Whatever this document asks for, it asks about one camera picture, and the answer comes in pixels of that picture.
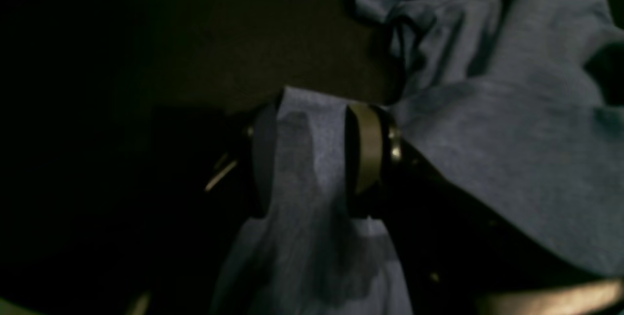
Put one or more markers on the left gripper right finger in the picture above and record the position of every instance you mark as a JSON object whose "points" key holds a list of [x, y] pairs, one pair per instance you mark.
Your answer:
{"points": [[372, 154]]}

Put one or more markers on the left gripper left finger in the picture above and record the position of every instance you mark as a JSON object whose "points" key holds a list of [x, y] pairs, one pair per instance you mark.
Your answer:
{"points": [[258, 158]]}

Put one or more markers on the black table cloth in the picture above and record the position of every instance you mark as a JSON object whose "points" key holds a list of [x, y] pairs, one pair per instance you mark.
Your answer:
{"points": [[117, 114]]}

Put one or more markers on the light blue t-shirt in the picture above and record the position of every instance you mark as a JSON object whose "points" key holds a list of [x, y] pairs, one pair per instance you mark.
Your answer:
{"points": [[509, 196]]}

